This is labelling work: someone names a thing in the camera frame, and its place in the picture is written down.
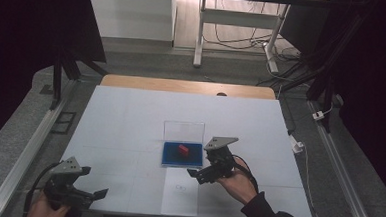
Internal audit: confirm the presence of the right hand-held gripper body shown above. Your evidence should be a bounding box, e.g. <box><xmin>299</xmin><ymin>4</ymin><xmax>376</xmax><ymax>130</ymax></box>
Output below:
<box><xmin>201</xmin><ymin>135</ymin><xmax>240</xmax><ymax>184</ymax></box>

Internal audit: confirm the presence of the black floor frame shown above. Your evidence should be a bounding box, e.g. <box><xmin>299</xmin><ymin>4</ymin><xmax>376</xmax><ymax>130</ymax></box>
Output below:
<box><xmin>49</xmin><ymin>110</ymin><xmax>78</xmax><ymax>136</ymax></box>

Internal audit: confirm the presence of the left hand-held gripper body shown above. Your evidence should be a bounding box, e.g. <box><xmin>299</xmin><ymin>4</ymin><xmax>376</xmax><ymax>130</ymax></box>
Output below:
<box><xmin>42</xmin><ymin>154</ymin><xmax>92</xmax><ymax>212</ymax></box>

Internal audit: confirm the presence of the white cabinet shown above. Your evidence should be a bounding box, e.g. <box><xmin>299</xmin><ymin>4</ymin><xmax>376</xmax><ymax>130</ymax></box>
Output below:
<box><xmin>85</xmin><ymin>0</ymin><xmax>178</xmax><ymax>42</ymax></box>

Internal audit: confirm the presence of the tangle of floor cables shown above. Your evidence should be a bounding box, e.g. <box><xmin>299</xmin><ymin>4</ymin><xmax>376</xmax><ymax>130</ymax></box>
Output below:
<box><xmin>200</xmin><ymin>0</ymin><xmax>316</xmax><ymax>91</ymax></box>

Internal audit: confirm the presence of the wooden table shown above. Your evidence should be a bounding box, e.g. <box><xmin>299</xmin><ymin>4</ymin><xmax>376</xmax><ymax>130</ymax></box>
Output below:
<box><xmin>100</xmin><ymin>73</ymin><xmax>277</xmax><ymax>101</ymax></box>

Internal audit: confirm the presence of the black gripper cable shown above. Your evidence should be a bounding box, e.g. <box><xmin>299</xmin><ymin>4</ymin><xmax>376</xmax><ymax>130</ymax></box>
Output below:
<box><xmin>22</xmin><ymin>159</ymin><xmax>62</xmax><ymax>217</ymax></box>
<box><xmin>229</xmin><ymin>154</ymin><xmax>263</xmax><ymax>195</ymax></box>

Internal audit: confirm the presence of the aluminium rail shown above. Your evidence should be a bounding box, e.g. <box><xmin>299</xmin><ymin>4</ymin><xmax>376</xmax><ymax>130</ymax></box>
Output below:
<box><xmin>0</xmin><ymin>74</ymin><xmax>76</xmax><ymax>217</ymax></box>
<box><xmin>300</xmin><ymin>98</ymin><xmax>385</xmax><ymax>217</ymax></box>

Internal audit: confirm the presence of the small white paper sheet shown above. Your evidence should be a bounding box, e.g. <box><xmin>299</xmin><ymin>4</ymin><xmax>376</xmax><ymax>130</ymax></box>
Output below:
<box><xmin>159</xmin><ymin>166</ymin><xmax>201</xmax><ymax>217</ymax></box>

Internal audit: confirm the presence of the person's right hand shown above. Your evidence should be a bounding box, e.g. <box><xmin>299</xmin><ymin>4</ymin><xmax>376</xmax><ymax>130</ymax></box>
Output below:
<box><xmin>215</xmin><ymin>155</ymin><xmax>260</xmax><ymax>207</ymax></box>

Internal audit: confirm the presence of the white power plug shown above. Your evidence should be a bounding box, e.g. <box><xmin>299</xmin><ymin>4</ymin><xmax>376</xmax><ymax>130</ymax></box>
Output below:
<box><xmin>288</xmin><ymin>135</ymin><xmax>306</xmax><ymax>154</ymax></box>

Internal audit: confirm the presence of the white power adapter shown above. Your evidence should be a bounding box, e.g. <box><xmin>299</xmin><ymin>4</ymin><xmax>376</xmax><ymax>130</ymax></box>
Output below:
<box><xmin>312</xmin><ymin>110</ymin><xmax>326</xmax><ymax>122</ymax></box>

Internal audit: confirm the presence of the person's left hand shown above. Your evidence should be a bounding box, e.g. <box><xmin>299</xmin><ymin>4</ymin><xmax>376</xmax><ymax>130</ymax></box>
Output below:
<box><xmin>25</xmin><ymin>190</ymin><xmax>73</xmax><ymax>217</ymax></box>

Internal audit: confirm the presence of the blue ink pad box clear lid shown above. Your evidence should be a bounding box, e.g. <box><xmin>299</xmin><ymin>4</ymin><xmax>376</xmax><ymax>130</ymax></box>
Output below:
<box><xmin>160</xmin><ymin>120</ymin><xmax>206</xmax><ymax>169</ymax></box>

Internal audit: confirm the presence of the black metal stand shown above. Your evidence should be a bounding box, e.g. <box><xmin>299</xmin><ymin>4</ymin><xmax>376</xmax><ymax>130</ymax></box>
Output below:
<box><xmin>274</xmin><ymin>9</ymin><xmax>364</xmax><ymax>135</ymax></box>
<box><xmin>49</xmin><ymin>44</ymin><xmax>111</xmax><ymax>114</ymax></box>

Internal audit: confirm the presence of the large white table cover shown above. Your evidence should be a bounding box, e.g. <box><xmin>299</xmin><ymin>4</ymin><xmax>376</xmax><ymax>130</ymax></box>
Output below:
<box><xmin>58</xmin><ymin>83</ymin><xmax>321</xmax><ymax>217</ymax></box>

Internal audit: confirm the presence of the thin white cable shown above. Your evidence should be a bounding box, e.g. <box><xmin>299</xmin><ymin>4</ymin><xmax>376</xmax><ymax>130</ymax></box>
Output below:
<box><xmin>296</xmin><ymin>142</ymin><xmax>333</xmax><ymax>217</ymax></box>

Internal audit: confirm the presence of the white desk frame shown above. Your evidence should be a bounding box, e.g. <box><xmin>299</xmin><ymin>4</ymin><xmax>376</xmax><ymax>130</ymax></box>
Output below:
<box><xmin>192</xmin><ymin>0</ymin><xmax>292</xmax><ymax>75</ymax></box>

